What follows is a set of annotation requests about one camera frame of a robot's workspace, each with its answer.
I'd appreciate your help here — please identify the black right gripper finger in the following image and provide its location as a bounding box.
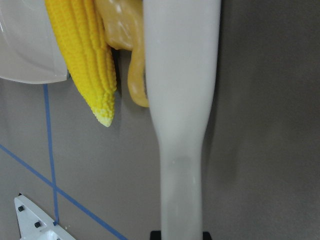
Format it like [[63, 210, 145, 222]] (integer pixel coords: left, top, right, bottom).
[[149, 231, 212, 240]]

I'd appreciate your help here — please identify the tan toy ginger root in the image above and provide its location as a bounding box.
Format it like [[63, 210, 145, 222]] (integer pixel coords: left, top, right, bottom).
[[95, 0, 149, 108]]

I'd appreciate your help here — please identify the beige plastic dustpan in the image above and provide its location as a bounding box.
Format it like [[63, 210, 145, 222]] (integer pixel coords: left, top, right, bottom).
[[0, 0, 68, 84]]

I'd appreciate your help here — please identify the yellow toy corn cob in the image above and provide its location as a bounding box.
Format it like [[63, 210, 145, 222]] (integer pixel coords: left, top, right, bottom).
[[44, 0, 117, 127]]

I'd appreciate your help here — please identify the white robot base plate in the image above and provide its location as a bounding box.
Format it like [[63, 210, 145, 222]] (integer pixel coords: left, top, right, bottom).
[[14, 194, 75, 240]]

